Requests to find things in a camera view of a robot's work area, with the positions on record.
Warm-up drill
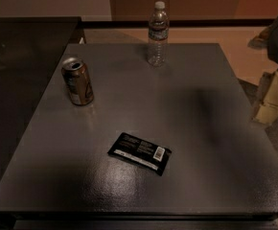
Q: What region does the gold soda can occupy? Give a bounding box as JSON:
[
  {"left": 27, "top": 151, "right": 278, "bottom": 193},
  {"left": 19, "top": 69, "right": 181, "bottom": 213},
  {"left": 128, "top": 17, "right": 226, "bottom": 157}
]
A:
[{"left": 61, "top": 57, "right": 94, "bottom": 105}]

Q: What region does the black rxbar chocolate wrapper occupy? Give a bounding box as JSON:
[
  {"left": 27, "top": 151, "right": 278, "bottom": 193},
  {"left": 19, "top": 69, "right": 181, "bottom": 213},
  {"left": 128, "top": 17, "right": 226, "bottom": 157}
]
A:
[{"left": 108, "top": 132, "right": 172, "bottom": 175}]

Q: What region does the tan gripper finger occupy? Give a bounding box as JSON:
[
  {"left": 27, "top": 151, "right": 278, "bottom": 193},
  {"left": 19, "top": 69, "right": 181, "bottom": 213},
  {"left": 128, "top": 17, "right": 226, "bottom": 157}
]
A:
[{"left": 253, "top": 69, "right": 278, "bottom": 125}]

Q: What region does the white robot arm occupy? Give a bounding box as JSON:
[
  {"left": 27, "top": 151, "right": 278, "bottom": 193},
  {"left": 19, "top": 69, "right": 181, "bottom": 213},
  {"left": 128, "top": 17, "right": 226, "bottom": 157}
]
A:
[{"left": 248, "top": 16, "right": 278, "bottom": 125}]

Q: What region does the clear plastic water bottle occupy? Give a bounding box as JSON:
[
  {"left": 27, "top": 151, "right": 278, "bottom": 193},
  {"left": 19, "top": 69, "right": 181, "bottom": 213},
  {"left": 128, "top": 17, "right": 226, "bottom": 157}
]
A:
[{"left": 148, "top": 1, "right": 170, "bottom": 67}]

